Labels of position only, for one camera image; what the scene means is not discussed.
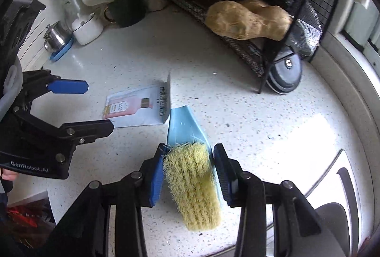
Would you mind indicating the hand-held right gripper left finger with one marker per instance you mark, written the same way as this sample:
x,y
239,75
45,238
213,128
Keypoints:
x,y
156,180

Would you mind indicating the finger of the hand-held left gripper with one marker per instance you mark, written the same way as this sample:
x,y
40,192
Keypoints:
x,y
69,87
89,128

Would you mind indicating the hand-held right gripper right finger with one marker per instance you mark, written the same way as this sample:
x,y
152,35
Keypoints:
x,y
225,174

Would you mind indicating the blue scrub brush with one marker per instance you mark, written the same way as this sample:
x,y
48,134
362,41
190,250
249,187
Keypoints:
x,y
193,177

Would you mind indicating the white cosmetic sample sachet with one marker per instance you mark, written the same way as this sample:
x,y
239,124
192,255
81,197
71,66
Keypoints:
x,y
133,105

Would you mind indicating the person's left hand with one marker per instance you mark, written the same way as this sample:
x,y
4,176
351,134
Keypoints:
x,y
7,176

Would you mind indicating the blue tray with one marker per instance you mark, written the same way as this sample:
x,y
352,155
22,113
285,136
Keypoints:
x,y
62,52

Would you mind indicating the stainless steel oil pot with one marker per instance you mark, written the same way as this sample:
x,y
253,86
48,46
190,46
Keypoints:
x,y
56,36

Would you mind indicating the white ceramic lidded pot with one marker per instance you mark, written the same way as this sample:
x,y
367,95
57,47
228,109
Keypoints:
x,y
87,30

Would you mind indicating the black mug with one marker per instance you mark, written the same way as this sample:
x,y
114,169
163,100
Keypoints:
x,y
127,9

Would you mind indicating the black round gadget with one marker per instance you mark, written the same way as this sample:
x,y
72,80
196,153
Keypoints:
x,y
285,70

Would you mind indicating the single garlic bulb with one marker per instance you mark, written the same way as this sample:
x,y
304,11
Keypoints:
x,y
157,2

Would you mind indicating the ginger root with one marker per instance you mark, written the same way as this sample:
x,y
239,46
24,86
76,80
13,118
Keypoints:
x,y
243,19

